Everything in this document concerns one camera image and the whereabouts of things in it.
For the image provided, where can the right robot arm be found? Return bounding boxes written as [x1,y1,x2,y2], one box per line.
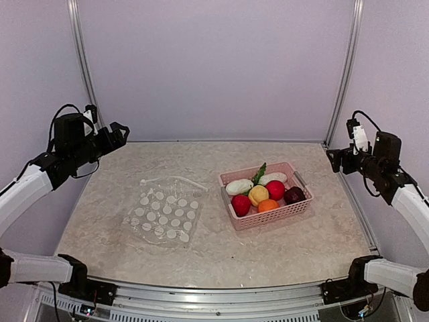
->
[326,127,428,312]

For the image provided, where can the pink perforated plastic basket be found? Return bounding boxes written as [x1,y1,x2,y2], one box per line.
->
[219,162,314,231]

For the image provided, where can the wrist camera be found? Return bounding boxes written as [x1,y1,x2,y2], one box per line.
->
[84,105,98,124]
[346,118,370,155]

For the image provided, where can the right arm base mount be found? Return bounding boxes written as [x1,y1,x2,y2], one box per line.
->
[320,255,382,305]

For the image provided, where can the front aluminium rail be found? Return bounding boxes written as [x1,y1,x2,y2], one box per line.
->
[27,281,416,321]

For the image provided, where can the right aluminium frame post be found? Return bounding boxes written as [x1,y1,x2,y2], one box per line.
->
[324,0,364,148]

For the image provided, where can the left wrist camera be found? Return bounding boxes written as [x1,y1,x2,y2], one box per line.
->
[84,105,98,124]

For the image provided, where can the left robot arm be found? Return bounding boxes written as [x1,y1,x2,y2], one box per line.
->
[1,105,130,299]

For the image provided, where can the white radish with leaves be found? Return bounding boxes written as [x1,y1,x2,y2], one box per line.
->
[225,179,254,196]

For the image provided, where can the orange fruit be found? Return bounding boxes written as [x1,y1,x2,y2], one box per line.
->
[257,199,280,213]

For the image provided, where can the aluminium frame post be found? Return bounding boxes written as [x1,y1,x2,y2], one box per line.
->
[66,0,105,130]
[324,0,364,148]

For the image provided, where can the left aluminium frame post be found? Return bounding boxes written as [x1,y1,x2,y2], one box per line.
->
[66,0,105,130]

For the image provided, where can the red apple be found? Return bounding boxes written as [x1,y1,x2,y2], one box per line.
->
[265,180,286,201]

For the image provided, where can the clear dotted zip bag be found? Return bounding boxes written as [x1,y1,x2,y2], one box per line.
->
[121,176,208,248]

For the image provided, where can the dark purple fruit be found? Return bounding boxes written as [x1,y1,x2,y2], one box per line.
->
[284,186,306,205]

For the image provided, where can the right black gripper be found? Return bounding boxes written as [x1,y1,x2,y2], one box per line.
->
[327,144,384,180]

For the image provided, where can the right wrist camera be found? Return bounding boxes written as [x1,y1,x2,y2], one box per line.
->
[346,118,370,155]

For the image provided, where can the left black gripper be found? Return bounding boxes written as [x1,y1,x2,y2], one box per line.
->
[69,121,129,168]

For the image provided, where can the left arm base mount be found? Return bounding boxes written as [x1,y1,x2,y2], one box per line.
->
[58,254,117,306]

